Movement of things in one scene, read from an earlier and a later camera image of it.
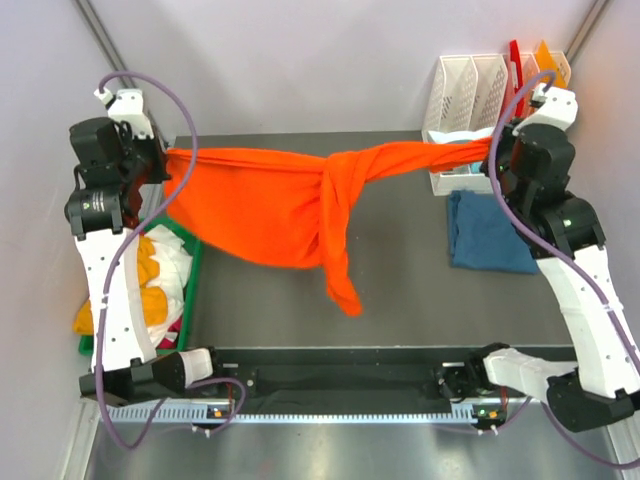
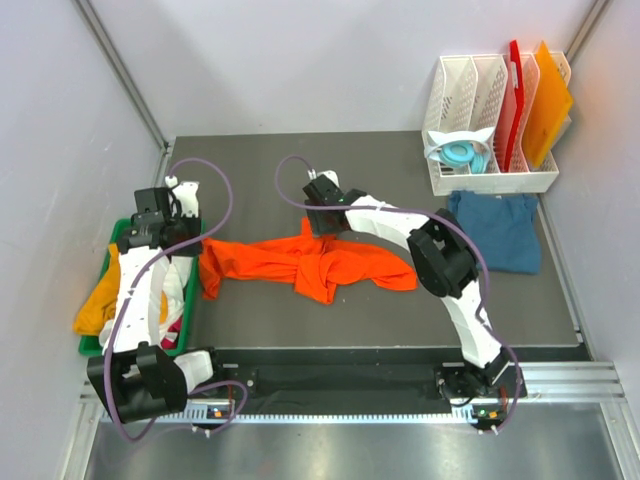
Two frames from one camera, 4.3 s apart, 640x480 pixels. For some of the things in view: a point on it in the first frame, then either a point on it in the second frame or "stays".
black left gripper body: [142, 157] to [186, 228]
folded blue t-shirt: [483, 237] stays
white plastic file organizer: [471, 97] stays
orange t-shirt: [291, 209] to [319, 267]
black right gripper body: [506, 143] to [320, 223]
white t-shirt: [175, 268] stays
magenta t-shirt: [167, 343] stays
